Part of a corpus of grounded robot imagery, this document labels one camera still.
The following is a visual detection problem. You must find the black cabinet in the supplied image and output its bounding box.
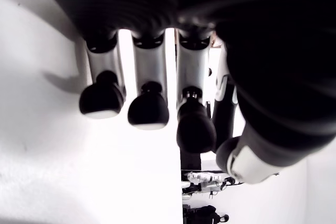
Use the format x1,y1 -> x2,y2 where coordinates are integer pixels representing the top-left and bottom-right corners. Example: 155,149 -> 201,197
181,151 -> 202,170

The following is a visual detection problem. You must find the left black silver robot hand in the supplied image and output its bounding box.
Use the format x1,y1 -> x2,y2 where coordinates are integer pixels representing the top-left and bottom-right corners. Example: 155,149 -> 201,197
31,0 -> 336,186

